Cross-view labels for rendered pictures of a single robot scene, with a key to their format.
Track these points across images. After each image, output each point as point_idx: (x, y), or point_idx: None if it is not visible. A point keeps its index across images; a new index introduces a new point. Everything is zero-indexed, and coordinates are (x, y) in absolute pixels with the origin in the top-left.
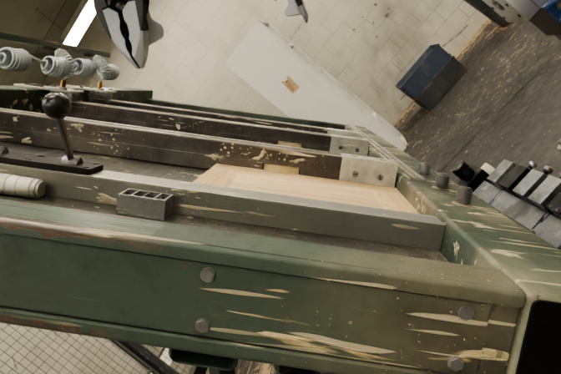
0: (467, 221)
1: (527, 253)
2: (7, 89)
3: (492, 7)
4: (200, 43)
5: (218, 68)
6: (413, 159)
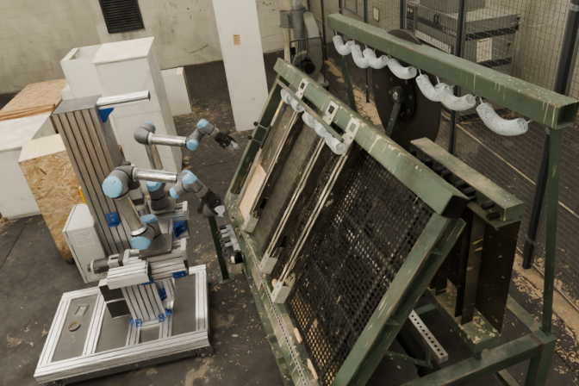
0: (233, 206)
1: (228, 202)
2: (315, 105)
3: (186, 251)
4: None
5: None
6: (249, 264)
